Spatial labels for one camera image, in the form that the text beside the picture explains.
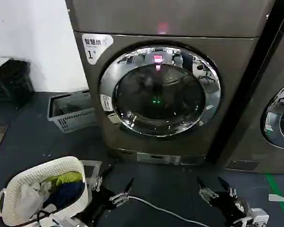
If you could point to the grey slotted plastic basket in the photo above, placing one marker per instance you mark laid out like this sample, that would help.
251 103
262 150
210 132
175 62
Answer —
71 120

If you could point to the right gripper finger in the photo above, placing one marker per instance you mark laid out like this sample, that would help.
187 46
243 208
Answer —
207 194
232 191

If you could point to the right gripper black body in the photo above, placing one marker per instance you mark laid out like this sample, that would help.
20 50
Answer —
229 205

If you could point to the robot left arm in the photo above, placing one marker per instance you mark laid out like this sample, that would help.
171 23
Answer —
64 221

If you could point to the small white door sticker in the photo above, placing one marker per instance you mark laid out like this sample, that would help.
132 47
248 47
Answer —
107 102

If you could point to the dryer bottom filter panel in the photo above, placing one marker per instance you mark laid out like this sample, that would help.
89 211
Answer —
156 159

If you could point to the white number label sticker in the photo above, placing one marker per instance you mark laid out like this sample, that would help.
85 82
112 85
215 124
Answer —
94 45

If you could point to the white paper scrap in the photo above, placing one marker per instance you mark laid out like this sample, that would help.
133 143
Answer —
277 197

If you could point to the dark blue garment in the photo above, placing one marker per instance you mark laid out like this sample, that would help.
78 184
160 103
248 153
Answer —
66 192

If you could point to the green floor tape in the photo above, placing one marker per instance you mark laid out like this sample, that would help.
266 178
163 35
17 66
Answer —
278 191

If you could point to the grey dryer with number label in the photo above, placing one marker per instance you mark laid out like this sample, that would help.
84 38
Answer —
227 71

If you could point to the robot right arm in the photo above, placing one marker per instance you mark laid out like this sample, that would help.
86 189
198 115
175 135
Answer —
258 216

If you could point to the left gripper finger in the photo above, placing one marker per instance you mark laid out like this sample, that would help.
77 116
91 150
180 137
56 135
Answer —
119 198
98 183

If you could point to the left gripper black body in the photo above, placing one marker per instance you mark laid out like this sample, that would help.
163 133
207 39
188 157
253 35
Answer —
99 203

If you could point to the yellow-green garment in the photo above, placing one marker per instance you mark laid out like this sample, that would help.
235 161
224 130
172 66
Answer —
66 177

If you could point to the white garment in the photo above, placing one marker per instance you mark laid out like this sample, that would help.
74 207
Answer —
30 196

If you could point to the white perforated laundry basket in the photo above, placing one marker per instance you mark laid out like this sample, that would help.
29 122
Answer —
26 175

